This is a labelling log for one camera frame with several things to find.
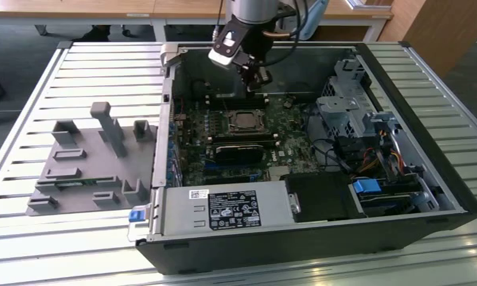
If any wooden cabinet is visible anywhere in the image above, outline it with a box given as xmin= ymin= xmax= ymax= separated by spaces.
xmin=377 ymin=0 xmax=477 ymax=79

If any silver power supply with label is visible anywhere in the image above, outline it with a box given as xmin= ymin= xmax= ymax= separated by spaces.
xmin=147 ymin=180 xmax=301 ymax=241

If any black plastic shroud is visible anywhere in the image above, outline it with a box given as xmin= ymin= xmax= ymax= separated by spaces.
xmin=284 ymin=172 xmax=369 ymax=224

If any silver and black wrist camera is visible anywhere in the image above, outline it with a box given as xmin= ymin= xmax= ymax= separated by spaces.
xmin=208 ymin=25 xmax=249 ymax=72

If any black graphics card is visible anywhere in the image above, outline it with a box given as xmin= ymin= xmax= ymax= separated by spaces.
xmin=213 ymin=144 xmax=267 ymax=166

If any green motherboard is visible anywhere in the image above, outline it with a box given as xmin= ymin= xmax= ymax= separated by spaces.
xmin=169 ymin=94 xmax=323 ymax=187

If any grey parts rack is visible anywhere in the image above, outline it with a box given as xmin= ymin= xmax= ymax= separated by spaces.
xmin=25 ymin=101 xmax=161 ymax=217

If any small silver heatsink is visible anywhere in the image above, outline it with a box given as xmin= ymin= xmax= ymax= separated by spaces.
xmin=268 ymin=166 xmax=296 ymax=181

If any grey metal drive cage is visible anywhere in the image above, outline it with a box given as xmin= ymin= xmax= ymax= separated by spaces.
xmin=316 ymin=58 xmax=405 ymax=139

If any black PC case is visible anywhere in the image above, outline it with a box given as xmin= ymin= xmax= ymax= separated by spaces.
xmin=135 ymin=41 xmax=477 ymax=275

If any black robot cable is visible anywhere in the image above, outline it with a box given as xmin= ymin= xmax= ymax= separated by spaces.
xmin=260 ymin=0 xmax=305 ymax=66

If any metal disk bay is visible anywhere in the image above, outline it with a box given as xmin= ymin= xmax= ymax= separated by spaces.
xmin=348 ymin=171 xmax=443 ymax=217

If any blue disk carrier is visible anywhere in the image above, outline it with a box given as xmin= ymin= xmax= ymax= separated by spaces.
xmin=352 ymin=178 xmax=383 ymax=195

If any wooden desk with white frame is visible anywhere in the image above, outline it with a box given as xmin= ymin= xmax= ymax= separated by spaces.
xmin=0 ymin=0 xmax=156 ymax=36
xmin=153 ymin=0 xmax=395 ymax=42

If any dark shoe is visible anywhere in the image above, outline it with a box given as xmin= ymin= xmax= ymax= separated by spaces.
xmin=72 ymin=25 xmax=112 ymax=42

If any orange yellow wire harness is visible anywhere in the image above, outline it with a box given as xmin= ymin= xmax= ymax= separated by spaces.
xmin=360 ymin=147 xmax=407 ymax=174

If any pale blue teach pendant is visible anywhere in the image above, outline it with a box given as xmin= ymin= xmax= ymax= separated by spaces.
xmin=301 ymin=0 xmax=331 ymax=41

